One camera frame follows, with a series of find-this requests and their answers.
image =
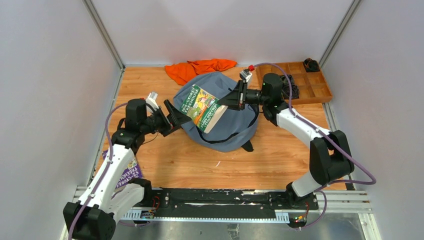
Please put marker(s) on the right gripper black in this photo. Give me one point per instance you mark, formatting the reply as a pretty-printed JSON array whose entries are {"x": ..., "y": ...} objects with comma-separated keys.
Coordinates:
[{"x": 236, "y": 99}]

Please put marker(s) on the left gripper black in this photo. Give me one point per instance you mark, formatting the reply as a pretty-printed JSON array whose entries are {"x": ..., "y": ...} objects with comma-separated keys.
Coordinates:
[{"x": 166, "y": 118}]

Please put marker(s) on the green treehouse book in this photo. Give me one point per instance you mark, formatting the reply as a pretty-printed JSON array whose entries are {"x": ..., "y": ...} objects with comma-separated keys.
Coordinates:
[{"x": 203, "y": 108}]

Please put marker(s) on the blue grey backpack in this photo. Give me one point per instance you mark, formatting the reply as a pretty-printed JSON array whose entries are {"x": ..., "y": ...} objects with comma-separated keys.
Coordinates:
[{"x": 234, "y": 129}]

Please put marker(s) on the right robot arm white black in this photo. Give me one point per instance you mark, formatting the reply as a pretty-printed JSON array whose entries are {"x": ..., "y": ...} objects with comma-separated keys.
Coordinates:
[{"x": 329, "y": 151}]

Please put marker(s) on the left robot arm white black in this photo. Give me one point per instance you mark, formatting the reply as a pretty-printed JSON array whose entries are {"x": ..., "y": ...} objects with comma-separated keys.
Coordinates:
[{"x": 96, "y": 213}]

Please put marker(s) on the orange cloth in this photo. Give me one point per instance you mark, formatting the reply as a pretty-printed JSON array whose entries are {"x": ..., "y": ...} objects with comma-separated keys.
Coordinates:
[{"x": 183, "y": 72}]

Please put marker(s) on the rolled dark tie lower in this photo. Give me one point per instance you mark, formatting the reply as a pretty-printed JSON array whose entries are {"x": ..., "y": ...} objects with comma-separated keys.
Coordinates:
[{"x": 293, "y": 89}]

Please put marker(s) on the rolled dark tie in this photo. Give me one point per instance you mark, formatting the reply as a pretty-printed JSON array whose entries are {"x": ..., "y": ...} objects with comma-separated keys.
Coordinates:
[
  {"x": 287, "y": 80},
  {"x": 293, "y": 89}
]

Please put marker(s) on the rolled dark tie middle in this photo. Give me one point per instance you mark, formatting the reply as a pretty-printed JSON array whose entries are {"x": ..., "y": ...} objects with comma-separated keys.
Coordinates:
[{"x": 287, "y": 80}]

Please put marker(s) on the purple treehouse book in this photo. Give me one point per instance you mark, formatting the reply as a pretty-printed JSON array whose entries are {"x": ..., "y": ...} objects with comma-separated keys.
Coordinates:
[{"x": 127, "y": 175}]

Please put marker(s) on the wooden compartment tray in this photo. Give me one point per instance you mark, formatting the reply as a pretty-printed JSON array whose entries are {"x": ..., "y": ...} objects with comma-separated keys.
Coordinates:
[{"x": 312, "y": 86}]

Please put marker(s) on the rolled dark tie corner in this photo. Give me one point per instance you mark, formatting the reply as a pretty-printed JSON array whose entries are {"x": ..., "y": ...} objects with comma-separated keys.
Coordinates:
[{"x": 311, "y": 65}]

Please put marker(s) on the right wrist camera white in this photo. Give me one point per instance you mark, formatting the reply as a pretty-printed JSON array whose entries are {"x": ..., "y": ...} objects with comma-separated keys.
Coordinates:
[{"x": 246, "y": 75}]

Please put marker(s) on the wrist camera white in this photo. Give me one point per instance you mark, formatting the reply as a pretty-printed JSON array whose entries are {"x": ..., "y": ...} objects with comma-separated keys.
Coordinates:
[
  {"x": 152, "y": 101},
  {"x": 246, "y": 75}
]

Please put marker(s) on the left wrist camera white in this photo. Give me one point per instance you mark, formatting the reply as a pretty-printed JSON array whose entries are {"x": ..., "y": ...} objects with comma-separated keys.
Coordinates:
[{"x": 152, "y": 101}]

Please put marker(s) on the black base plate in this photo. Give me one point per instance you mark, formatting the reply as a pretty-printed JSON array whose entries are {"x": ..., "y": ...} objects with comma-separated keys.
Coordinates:
[{"x": 235, "y": 205}]

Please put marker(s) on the aluminium frame rail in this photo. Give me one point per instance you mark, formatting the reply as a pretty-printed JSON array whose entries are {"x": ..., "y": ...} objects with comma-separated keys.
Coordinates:
[{"x": 334, "y": 206}]

